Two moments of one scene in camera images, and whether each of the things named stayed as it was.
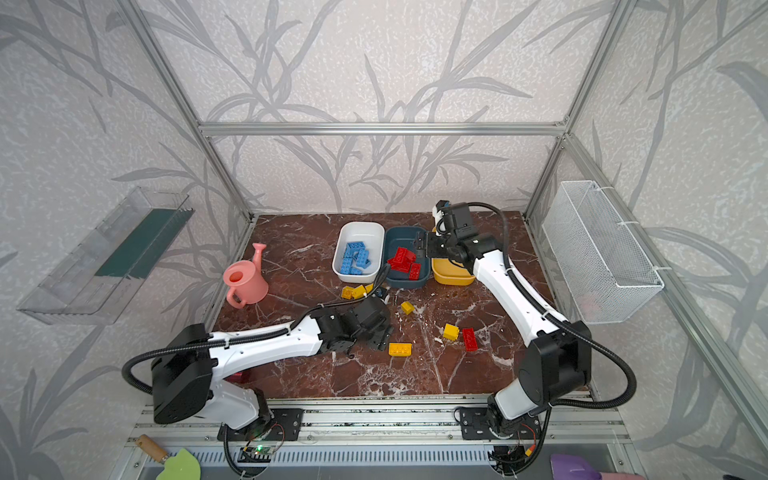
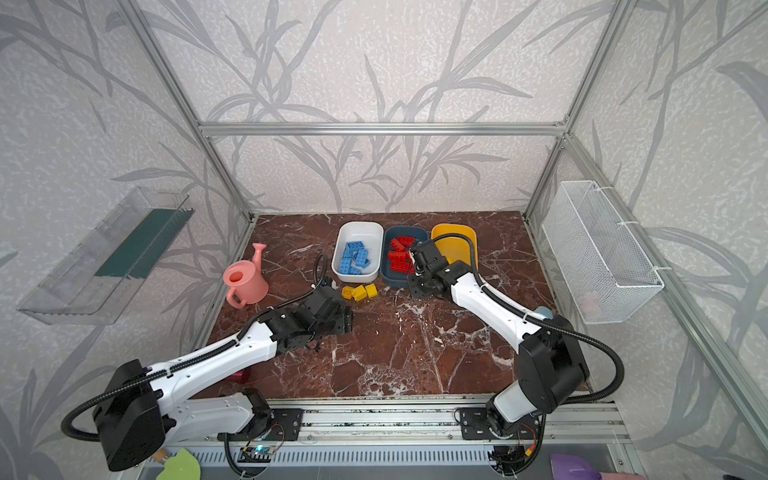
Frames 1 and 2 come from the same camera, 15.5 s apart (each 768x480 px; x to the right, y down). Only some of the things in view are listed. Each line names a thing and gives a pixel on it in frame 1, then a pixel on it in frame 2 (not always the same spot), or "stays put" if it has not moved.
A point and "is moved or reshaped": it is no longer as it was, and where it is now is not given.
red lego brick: [414, 273] is moved or reshaped
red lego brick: [399, 264] stays put
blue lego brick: [362, 259] stays put
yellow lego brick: [358, 292] stays put
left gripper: [382, 335] -> [344, 317]
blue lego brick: [353, 247] stays put
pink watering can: [246, 281] stays put
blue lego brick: [347, 262] stays put
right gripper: [429, 245] -> [414, 292]
